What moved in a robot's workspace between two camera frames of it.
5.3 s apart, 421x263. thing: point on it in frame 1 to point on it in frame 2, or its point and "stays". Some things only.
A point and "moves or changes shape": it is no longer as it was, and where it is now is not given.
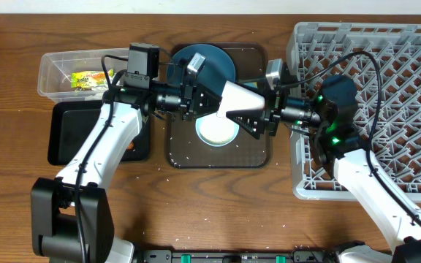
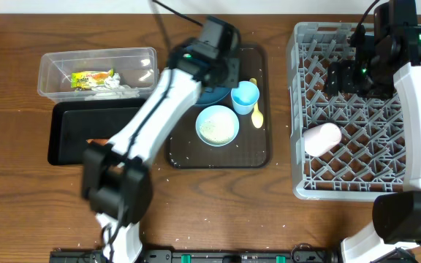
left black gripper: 191,98 to 235,82
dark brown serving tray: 186,149 stays
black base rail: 265,256 stays
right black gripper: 274,114 to 340,78
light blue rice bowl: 215,131 stays
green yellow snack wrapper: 88,79 stays
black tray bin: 69,120 stays
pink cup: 237,96 moves or changes shape
